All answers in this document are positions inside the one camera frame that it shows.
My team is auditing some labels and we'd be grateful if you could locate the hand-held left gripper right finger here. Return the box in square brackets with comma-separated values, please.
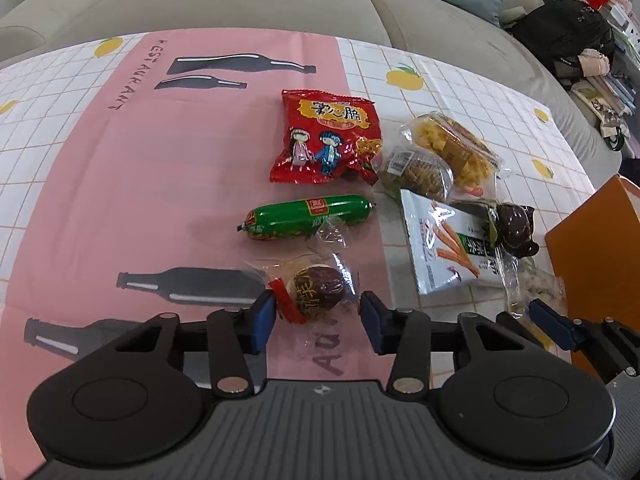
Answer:
[360, 291, 538, 396]

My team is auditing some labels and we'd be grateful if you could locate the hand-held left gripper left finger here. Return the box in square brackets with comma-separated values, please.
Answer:
[112, 292, 278, 397]

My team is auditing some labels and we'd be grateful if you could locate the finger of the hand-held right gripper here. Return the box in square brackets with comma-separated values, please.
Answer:
[529, 298, 618, 356]

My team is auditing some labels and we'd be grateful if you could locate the clear pale snack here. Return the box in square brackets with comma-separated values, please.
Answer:
[502, 255, 566, 321]

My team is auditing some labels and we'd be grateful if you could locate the dark red date candy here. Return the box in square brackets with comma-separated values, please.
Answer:
[243, 216, 361, 326]

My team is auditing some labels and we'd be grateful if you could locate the orange cardboard box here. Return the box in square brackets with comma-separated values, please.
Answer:
[545, 174, 640, 381]

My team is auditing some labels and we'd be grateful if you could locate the white spicy strip packet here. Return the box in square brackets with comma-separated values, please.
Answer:
[400, 189, 506, 296]

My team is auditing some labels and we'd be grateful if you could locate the dark brown snack packet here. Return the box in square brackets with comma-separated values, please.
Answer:
[450, 200, 541, 258]

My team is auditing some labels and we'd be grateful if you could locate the green sausage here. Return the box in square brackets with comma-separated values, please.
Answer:
[236, 195, 377, 241]

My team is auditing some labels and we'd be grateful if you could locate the clear brown cookie packet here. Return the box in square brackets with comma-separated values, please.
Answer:
[377, 146, 455, 201]

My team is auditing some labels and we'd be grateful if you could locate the yellow puffed snack packet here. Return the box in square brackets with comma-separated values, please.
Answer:
[400, 112, 511, 198]

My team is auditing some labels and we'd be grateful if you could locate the red cartoon snack packet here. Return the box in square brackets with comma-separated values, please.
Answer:
[270, 89, 383, 187]

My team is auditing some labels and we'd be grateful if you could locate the printed tote bag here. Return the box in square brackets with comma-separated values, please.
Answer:
[575, 77, 638, 153]

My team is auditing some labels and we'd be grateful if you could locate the stack of books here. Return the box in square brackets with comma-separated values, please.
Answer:
[605, 0, 640, 111]

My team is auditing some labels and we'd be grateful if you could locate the black backpack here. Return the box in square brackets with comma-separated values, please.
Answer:
[510, 0, 616, 88]

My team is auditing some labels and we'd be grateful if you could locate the grey sofa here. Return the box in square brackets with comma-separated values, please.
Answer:
[0, 0, 626, 201]

